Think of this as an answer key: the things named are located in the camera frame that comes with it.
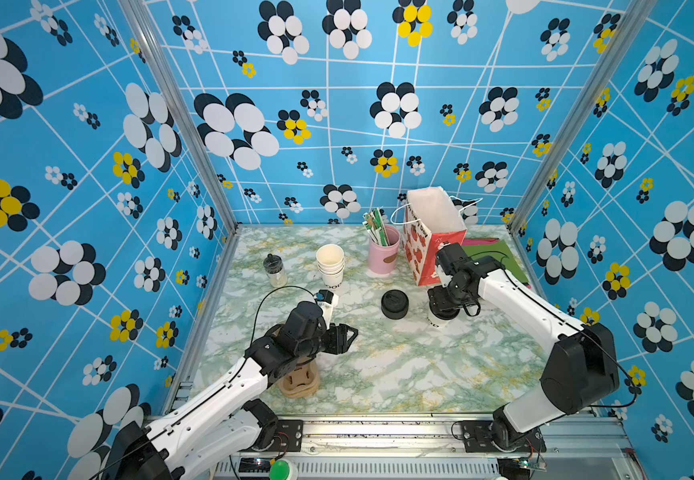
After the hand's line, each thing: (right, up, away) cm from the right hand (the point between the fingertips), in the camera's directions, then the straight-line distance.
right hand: (447, 302), depth 87 cm
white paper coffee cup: (-2, -6, +1) cm, 7 cm away
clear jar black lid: (-54, +10, +10) cm, 56 cm away
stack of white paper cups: (-35, +12, +6) cm, 37 cm away
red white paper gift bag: (0, +25, +18) cm, 31 cm away
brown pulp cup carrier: (-41, -20, -8) cm, 46 cm away
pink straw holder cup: (-17, +12, +13) cm, 25 cm away
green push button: (-43, -32, -23) cm, 58 cm away
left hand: (-28, -6, -10) cm, 30 cm away
